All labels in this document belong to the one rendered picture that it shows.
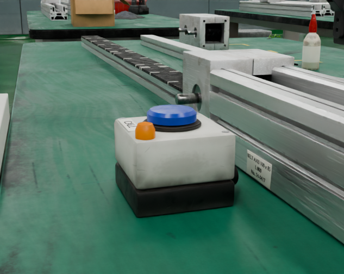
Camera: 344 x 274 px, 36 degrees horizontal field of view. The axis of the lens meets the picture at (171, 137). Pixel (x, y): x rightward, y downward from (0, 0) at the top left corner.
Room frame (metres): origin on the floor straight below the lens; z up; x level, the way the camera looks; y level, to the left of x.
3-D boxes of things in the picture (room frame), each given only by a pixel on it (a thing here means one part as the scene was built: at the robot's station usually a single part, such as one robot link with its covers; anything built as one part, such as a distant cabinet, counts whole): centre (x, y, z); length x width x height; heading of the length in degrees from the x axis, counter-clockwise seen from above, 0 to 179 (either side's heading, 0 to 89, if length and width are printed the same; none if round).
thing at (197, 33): (1.60, -0.10, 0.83); 0.11 x 0.10 x 0.10; 105
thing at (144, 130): (0.38, 0.02, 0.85); 0.01 x 0.01 x 0.01
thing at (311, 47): (1.16, -0.30, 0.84); 0.04 x 0.04 x 0.12
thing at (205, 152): (0.42, -0.01, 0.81); 0.10 x 0.08 x 0.06; 108
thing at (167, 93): (1.22, 0.12, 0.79); 0.96 x 0.04 x 0.03; 18
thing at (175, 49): (1.28, -0.06, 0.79); 0.96 x 0.04 x 0.03; 18
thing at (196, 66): (0.61, -0.06, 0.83); 0.12 x 0.09 x 0.10; 108
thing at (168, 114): (0.42, 0.00, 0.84); 0.04 x 0.04 x 0.02
